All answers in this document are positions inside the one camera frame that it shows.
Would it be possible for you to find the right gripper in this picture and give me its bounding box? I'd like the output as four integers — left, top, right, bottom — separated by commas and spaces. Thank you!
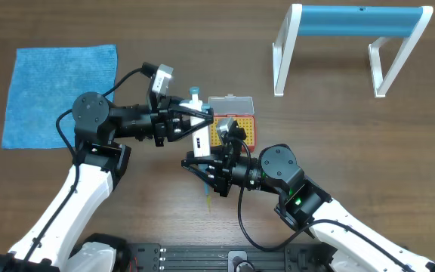
180, 144, 247, 199

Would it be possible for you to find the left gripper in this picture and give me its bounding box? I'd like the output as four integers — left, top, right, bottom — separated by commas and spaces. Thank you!
147, 92, 216, 149

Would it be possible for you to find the white pipette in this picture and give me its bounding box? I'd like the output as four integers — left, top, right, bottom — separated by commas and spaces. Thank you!
179, 86, 214, 214

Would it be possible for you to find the red and yellow tip box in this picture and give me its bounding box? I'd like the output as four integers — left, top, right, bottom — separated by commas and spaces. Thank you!
207, 94, 258, 153

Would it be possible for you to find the blue cloth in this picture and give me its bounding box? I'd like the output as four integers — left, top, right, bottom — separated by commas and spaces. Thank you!
0, 44, 119, 150

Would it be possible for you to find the white and blue stand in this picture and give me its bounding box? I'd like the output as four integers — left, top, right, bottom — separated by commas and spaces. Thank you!
271, 3, 435, 99

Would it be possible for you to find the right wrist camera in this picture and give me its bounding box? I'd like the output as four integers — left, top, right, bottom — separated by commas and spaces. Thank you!
215, 116, 242, 145

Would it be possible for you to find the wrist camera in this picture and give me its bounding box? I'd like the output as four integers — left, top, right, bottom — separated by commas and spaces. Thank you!
215, 116, 242, 145
150, 63, 174, 96

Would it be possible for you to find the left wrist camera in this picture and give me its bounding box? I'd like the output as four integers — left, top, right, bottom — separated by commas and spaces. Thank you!
150, 63, 174, 96

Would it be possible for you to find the black cable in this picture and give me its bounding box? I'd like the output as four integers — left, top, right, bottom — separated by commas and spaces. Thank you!
226, 135, 411, 272
54, 61, 157, 167

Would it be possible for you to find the mounting rail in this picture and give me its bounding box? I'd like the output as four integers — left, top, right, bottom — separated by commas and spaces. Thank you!
125, 243, 332, 272

